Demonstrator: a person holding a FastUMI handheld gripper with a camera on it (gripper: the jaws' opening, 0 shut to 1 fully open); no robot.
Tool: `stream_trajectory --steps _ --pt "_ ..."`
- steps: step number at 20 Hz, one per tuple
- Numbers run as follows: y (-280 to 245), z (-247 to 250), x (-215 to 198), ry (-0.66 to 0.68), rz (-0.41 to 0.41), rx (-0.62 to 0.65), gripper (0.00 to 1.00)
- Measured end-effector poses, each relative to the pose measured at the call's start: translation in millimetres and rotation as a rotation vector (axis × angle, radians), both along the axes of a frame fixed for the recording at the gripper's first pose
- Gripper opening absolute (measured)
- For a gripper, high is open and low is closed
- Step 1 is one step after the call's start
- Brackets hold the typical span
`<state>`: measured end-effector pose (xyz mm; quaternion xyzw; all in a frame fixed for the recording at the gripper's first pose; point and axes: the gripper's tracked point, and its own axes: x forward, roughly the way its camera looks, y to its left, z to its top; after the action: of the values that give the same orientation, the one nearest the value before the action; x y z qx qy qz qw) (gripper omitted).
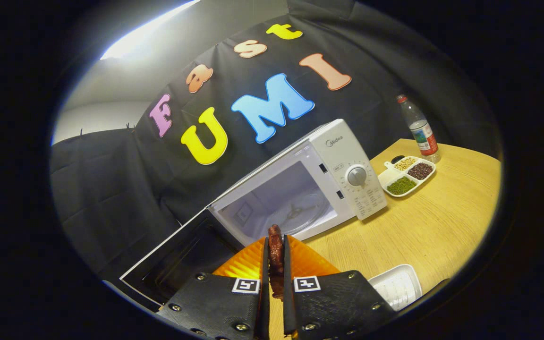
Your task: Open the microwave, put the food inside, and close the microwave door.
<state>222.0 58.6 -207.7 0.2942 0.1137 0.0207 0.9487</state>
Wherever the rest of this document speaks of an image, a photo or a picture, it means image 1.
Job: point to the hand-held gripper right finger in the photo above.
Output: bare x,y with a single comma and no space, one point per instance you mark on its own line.
335,307

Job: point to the small white ribbed tray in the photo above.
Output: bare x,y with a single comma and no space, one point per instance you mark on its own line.
397,288

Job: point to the white divided dish of beans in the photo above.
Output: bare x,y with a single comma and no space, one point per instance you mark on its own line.
402,185

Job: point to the white toaster oven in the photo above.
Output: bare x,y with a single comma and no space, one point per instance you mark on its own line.
347,156

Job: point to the red-brown meat piece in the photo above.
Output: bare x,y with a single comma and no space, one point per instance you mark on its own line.
276,250

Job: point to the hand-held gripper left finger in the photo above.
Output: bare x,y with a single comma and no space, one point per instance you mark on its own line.
217,307

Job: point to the glass turntable plate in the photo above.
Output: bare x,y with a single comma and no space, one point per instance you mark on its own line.
310,212

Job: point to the clear plastic water bottle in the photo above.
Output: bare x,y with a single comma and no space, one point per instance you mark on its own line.
422,132

